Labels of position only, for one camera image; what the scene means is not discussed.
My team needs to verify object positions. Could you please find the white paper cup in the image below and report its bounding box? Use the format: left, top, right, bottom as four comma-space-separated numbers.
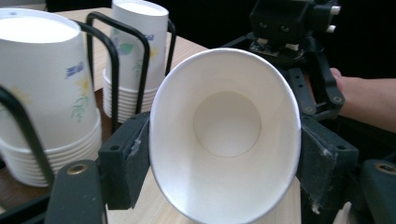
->
148, 47, 303, 224

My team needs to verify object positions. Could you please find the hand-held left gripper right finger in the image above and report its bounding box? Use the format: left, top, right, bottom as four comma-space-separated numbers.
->
296, 115, 360, 216

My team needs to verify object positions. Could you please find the stack of floral paper cups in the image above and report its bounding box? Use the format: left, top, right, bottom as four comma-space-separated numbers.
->
0, 7, 103, 188
102, 0, 171, 124

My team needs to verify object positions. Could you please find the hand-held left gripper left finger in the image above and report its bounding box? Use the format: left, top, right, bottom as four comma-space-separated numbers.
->
97, 111, 151, 211

